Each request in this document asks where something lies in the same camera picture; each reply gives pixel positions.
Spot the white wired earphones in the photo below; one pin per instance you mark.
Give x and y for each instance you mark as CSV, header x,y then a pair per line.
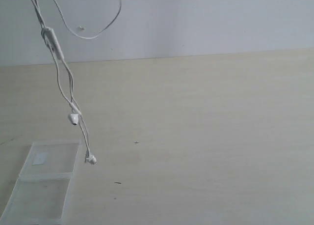
x,y
53,45

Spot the clear plastic storage box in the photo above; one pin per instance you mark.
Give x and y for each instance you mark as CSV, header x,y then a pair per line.
x,y
40,194

